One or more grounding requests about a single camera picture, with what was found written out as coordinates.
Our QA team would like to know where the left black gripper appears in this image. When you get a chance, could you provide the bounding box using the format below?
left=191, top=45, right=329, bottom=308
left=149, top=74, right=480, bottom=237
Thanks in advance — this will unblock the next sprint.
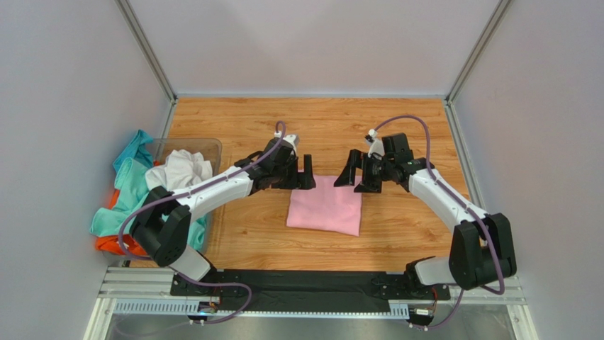
left=272, top=154, right=316, bottom=190

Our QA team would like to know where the pink t shirt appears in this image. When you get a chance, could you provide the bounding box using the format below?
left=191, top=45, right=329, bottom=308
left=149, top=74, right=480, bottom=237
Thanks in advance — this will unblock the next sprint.
left=286, top=176, right=362, bottom=237

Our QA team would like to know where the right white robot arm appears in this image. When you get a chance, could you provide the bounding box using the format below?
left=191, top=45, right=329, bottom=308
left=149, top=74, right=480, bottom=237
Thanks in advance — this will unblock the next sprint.
left=334, top=131, right=517, bottom=290

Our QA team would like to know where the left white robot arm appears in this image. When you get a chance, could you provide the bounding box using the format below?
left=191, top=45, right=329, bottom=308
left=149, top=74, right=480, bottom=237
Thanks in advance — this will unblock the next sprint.
left=127, top=132, right=316, bottom=282

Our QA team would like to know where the white t shirt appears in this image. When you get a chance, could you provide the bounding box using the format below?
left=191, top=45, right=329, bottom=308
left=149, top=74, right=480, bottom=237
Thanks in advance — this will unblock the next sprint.
left=145, top=149, right=213, bottom=191

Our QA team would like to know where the clear plastic bin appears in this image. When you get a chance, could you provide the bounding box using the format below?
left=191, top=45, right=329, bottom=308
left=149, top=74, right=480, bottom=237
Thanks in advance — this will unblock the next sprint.
left=141, top=136, right=223, bottom=258

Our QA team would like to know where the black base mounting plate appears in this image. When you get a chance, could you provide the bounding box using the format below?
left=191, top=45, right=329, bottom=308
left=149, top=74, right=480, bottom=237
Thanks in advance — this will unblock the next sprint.
left=170, top=269, right=451, bottom=313

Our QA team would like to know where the blue t shirt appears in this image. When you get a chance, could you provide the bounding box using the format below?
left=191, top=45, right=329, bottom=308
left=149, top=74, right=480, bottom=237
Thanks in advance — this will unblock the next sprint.
left=113, top=130, right=154, bottom=172

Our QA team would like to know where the teal t shirt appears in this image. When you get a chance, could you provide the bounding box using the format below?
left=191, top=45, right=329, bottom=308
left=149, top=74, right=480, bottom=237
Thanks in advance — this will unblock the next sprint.
left=89, top=150, right=213, bottom=255

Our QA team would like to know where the orange t shirt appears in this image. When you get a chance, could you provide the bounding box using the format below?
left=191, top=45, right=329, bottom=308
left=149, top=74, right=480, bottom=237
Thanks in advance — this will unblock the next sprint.
left=89, top=158, right=149, bottom=255

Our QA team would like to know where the aluminium frame rail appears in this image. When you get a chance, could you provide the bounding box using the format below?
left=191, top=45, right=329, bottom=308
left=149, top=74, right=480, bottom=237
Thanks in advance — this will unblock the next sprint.
left=98, top=267, right=531, bottom=322

